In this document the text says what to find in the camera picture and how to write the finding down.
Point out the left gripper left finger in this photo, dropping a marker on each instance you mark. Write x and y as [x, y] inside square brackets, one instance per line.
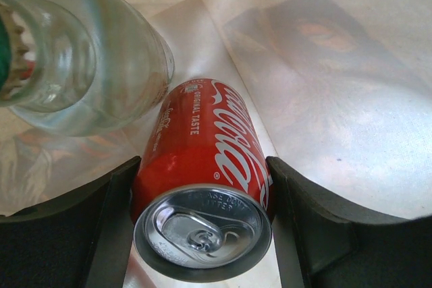
[81, 238]

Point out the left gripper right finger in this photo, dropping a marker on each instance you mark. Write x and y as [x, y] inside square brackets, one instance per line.
[325, 240]

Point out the red cola can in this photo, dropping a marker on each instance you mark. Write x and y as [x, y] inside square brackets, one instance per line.
[202, 201]

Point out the clear glass bottle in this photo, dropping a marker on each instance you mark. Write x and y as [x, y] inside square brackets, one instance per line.
[80, 67]

